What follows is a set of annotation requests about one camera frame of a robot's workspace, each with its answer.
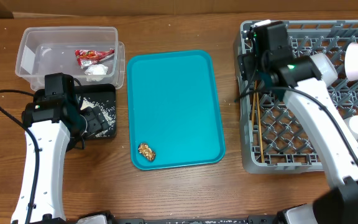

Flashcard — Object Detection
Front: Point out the black plastic tray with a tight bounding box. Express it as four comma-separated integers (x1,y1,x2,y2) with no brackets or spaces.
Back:
34,83,118,140

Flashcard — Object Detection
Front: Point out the white tissue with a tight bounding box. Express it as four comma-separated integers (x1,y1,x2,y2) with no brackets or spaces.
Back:
85,64,108,82

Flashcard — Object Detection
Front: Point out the brown food scrap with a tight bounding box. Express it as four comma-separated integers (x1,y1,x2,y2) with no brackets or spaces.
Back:
138,142,156,162

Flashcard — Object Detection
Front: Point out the red snack wrapper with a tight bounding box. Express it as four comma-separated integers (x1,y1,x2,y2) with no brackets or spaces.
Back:
75,49,115,68

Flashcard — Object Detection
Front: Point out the teal serving tray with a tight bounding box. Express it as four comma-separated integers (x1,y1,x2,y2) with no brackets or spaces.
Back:
127,50,226,170

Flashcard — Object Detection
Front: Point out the grey bowl of rice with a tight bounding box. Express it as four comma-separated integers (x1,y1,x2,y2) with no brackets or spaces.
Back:
310,53,338,87

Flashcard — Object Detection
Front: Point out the white paper cup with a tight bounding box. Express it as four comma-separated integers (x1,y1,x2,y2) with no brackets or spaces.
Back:
344,115,358,140

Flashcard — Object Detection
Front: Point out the large white plate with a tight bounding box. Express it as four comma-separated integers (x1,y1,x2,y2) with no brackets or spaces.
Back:
253,19,272,27

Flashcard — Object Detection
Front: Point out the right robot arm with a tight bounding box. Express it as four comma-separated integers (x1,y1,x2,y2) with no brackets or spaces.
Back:
237,20,358,223

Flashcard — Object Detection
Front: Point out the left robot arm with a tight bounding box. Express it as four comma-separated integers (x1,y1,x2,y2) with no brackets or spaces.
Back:
11,73,116,223

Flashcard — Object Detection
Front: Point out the grey dishwasher rack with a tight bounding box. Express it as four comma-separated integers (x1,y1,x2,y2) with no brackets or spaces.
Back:
238,20,358,174

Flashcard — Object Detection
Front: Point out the pile of spilled rice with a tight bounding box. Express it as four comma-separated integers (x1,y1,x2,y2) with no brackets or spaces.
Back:
81,95,116,139

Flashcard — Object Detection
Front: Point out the clear plastic bin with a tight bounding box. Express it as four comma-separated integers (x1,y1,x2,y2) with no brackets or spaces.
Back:
15,26,126,91

